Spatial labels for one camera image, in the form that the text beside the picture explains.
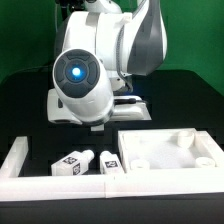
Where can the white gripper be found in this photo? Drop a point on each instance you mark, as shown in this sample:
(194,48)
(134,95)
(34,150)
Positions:
(122,108)

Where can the white square tabletop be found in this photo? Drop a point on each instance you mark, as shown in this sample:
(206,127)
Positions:
(161,149)

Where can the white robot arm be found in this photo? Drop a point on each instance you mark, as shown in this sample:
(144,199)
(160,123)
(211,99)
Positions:
(98,49)

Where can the white marker sheet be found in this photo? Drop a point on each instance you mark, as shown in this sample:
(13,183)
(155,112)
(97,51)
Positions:
(145,112)

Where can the white U-shaped fence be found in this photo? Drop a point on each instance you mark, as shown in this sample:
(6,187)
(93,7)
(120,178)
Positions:
(13,187)

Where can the black camera stand pole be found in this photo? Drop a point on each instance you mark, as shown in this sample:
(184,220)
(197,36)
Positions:
(70,6)

